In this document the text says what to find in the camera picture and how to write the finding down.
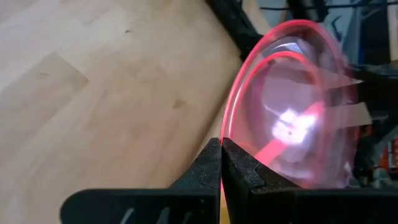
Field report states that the small translucent red plate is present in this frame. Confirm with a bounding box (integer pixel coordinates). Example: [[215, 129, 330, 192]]
[[220, 19, 363, 190]]

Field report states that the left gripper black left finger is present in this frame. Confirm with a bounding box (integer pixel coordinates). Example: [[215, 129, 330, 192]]
[[60, 138, 223, 224]]

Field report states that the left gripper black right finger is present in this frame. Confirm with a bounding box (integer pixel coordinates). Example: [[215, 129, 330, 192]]
[[221, 138, 398, 224]]

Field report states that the black metal table frame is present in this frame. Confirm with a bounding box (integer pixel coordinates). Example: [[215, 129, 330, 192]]
[[205, 0, 330, 62]]

